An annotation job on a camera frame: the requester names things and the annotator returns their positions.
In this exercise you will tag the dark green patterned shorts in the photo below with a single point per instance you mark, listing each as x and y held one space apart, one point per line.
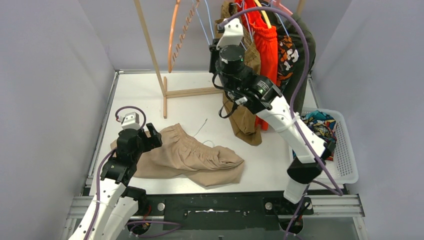
291 57

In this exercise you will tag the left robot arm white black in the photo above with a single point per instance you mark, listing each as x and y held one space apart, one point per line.
115 202

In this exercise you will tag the red orange shorts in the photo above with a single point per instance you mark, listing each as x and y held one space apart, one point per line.
268 49

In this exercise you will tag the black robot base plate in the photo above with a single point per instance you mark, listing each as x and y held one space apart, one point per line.
266 210

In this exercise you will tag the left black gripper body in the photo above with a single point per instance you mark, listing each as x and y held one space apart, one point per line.
146 140

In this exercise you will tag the pink plastic hanger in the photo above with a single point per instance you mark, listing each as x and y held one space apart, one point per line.
277 4

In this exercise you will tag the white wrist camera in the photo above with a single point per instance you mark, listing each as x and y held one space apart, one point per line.
232 33
131 121

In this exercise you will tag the beige shorts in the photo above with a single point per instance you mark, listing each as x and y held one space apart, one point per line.
182 154

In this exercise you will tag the wooden clothes rack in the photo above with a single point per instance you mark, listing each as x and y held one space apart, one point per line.
172 55

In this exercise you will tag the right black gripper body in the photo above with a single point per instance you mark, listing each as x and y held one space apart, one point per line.
213 65

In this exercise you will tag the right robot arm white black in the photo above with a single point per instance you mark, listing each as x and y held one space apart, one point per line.
244 88

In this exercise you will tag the cream wooden hanger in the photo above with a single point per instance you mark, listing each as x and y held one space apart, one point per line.
264 14

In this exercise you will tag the light blue wire hanger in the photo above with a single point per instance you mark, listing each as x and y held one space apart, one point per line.
202 23

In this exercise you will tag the comic print shorts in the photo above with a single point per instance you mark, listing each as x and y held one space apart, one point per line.
321 124

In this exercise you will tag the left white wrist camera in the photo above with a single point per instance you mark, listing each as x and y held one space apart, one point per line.
131 121

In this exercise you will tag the white plastic basket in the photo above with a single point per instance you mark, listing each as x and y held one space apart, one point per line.
343 167

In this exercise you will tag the white shorts drawstring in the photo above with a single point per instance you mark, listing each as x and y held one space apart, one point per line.
202 136

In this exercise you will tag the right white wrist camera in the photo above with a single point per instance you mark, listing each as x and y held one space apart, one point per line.
232 33

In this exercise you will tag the olive brown shorts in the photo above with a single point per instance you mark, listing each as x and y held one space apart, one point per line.
242 120

